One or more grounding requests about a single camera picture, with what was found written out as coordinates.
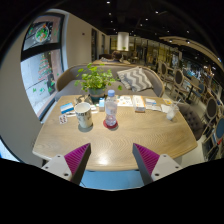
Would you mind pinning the blue and white flat box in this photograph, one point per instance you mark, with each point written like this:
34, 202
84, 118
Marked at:
66, 108

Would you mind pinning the clear plastic cup with straw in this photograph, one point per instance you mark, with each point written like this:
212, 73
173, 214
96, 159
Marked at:
171, 114

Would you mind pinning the small blue white carton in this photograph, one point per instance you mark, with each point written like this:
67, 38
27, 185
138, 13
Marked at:
101, 104

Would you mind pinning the green potted plant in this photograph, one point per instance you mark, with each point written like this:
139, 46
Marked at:
96, 78

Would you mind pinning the white mug with dark lettering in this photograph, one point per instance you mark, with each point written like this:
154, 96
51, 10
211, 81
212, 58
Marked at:
84, 116

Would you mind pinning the person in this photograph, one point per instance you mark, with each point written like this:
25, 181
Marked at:
117, 56

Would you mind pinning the white paper wrapper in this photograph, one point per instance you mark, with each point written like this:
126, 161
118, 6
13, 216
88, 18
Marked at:
70, 114

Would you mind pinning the window with festive decals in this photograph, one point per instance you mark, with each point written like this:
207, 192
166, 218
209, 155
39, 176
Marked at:
38, 76

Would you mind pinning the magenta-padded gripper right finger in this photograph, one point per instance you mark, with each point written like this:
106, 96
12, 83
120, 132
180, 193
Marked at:
147, 159

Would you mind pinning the group of ceiling lights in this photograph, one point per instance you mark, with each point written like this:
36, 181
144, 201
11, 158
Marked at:
108, 2

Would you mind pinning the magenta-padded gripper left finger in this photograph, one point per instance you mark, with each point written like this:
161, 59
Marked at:
76, 159

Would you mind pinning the group of dining chairs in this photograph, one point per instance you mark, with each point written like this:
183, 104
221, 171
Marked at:
211, 106

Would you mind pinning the grey white chevron pillow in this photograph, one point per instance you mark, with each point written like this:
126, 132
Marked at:
135, 79

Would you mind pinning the white paper napkin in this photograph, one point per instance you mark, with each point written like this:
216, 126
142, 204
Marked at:
166, 108

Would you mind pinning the clear blue-capped water bottle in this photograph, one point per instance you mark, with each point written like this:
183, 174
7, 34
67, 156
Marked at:
111, 111

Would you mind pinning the grey curved sofa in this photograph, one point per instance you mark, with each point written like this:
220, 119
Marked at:
68, 85

